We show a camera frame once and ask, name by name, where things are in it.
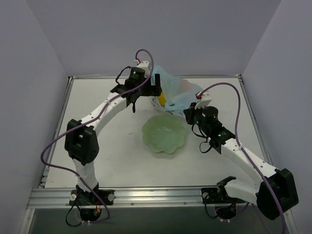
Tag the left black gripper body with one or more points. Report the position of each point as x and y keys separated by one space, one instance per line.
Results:
x=153 y=88

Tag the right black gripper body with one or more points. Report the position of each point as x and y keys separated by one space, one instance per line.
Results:
x=189 y=115

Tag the yellow fake fruit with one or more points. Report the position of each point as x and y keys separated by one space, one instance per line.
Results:
x=162 y=99

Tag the light blue plastic bag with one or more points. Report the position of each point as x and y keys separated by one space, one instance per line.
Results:
x=179 y=93

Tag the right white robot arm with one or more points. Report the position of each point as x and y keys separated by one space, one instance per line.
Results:
x=273 y=190

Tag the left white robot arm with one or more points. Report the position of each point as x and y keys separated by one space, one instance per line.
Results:
x=81 y=142

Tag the green scalloped bowl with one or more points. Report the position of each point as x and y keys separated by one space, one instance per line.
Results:
x=163 y=134

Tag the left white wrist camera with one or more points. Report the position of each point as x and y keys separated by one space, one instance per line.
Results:
x=144 y=65

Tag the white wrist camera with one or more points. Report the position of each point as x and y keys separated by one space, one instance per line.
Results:
x=203 y=100
x=144 y=65

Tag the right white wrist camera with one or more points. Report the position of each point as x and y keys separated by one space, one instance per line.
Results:
x=203 y=100

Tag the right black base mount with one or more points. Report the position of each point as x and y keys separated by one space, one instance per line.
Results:
x=217 y=194

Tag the aluminium front rail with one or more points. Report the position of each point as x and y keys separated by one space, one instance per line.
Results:
x=125 y=197

